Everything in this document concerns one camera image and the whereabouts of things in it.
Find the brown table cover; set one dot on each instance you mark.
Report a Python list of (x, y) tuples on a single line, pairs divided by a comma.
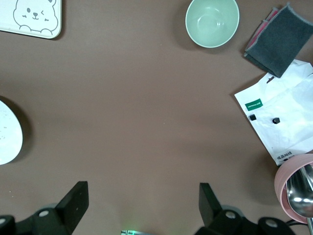
[(146, 110)]

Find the grey folded cloth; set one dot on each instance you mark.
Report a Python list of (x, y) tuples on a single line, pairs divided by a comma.
[(278, 44)]

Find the pale green bowl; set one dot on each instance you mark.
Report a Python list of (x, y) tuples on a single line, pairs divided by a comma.
[(212, 24)]

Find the metal scoop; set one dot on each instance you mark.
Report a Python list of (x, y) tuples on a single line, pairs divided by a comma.
[(300, 200)]

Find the white round plate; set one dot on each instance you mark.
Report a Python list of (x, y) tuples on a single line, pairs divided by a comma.
[(9, 137)]

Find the white plastic bag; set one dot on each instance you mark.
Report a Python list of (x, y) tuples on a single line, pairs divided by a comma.
[(281, 137)]

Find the small black cube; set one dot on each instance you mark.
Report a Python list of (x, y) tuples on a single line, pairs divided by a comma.
[(252, 117), (275, 120)]

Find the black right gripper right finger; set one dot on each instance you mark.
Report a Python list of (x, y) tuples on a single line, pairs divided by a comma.
[(210, 210)]

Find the cream bear print tray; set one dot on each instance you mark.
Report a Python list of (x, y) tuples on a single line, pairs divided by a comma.
[(7, 14)]

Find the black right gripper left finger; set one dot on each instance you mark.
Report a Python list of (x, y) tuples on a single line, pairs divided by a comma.
[(71, 205)]

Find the pink bowl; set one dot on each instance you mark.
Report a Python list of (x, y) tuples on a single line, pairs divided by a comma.
[(280, 186)]

